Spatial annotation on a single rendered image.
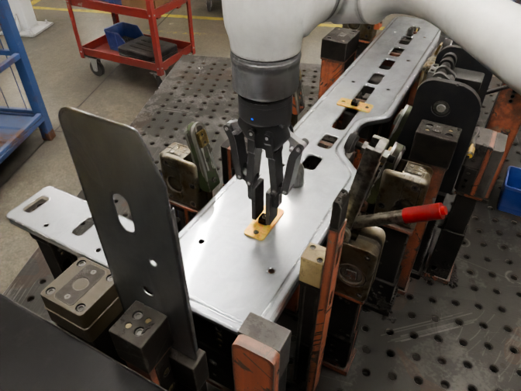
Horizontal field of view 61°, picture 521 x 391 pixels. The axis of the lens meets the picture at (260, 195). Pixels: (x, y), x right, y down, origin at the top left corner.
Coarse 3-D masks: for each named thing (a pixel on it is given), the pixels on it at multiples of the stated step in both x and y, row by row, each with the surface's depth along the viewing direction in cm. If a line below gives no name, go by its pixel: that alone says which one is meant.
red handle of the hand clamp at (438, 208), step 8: (408, 208) 60; (416, 208) 59; (424, 208) 58; (432, 208) 57; (440, 208) 57; (360, 216) 65; (368, 216) 64; (376, 216) 63; (384, 216) 62; (392, 216) 61; (400, 216) 60; (408, 216) 59; (416, 216) 59; (424, 216) 58; (432, 216) 57; (440, 216) 57; (360, 224) 65; (368, 224) 64; (376, 224) 63; (384, 224) 62
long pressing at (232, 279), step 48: (384, 48) 134; (432, 48) 133; (336, 96) 111; (384, 96) 111; (288, 144) 94; (336, 144) 94; (240, 192) 82; (336, 192) 82; (192, 240) 73; (240, 240) 73; (288, 240) 73; (192, 288) 65; (240, 288) 65; (288, 288) 65
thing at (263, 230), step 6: (264, 210) 78; (282, 210) 78; (258, 216) 77; (276, 216) 77; (252, 222) 76; (258, 222) 76; (264, 222) 75; (276, 222) 76; (246, 228) 74; (252, 228) 74; (258, 228) 74; (264, 228) 75; (270, 228) 75; (246, 234) 74; (252, 234) 73; (258, 234) 73; (264, 234) 73
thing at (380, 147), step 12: (348, 144) 57; (360, 144) 57; (372, 144) 58; (384, 144) 56; (372, 156) 56; (384, 156) 56; (360, 168) 58; (372, 168) 57; (360, 180) 59; (372, 180) 61; (348, 192) 61; (360, 192) 60; (348, 204) 62; (360, 204) 61; (348, 216) 63; (348, 228) 65
